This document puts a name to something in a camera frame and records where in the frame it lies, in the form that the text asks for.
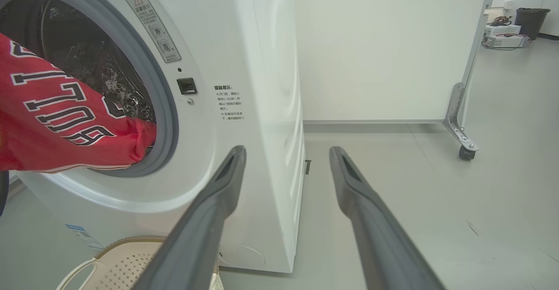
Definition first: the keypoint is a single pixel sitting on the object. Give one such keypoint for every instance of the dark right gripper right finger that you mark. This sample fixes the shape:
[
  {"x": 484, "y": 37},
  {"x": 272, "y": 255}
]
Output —
[{"x": 375, "y": 237}]

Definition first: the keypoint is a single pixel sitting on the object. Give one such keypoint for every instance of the cream perforated laundry basket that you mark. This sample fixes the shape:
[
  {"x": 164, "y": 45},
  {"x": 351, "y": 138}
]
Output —
[{"x": 126, "y": 268}]

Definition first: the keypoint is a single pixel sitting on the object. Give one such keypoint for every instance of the white washing machine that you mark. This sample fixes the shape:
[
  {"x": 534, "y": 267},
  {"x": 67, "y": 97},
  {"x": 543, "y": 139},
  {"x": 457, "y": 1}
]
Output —
[{"x": 244, "y": 41}]

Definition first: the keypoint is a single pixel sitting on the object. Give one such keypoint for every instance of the blue energy label sticker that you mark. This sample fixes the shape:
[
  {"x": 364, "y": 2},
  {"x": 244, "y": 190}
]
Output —
[{"x": 83, "y": 235}]

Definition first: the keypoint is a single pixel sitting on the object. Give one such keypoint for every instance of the white perforated crate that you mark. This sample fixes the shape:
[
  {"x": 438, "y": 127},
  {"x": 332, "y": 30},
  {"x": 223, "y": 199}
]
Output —
[{"x": 491, "y": 15}]

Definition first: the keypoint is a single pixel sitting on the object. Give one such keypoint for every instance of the white electronics box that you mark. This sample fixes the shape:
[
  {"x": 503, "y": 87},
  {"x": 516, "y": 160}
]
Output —
[
  {"x": 504, "y": 41},
  {"x": 504, "y": 29}
]

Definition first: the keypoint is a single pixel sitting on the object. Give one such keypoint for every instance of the metal caster foot bracket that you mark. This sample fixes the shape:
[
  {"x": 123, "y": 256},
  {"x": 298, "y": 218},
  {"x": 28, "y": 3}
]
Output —
[{"x": 456, "y": 119}]

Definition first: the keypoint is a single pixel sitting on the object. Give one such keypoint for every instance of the white partition panel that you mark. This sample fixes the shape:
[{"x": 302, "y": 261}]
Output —
[{"x": 384, "y": 50}]

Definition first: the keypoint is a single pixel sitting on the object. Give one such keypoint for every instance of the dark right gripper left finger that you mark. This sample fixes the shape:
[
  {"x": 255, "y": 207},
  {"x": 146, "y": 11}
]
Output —
[{"x": 205, "y": 229}]

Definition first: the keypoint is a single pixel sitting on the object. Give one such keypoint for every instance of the black trash bin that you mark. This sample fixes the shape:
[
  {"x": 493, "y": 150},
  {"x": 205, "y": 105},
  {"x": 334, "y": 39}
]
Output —
[{"x": 530, "y": 23}]

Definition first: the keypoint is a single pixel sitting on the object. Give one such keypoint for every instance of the red basketball jersey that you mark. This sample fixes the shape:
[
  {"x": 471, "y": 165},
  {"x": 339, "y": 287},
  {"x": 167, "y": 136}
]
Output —
[{"x": 52, "y": 141}]

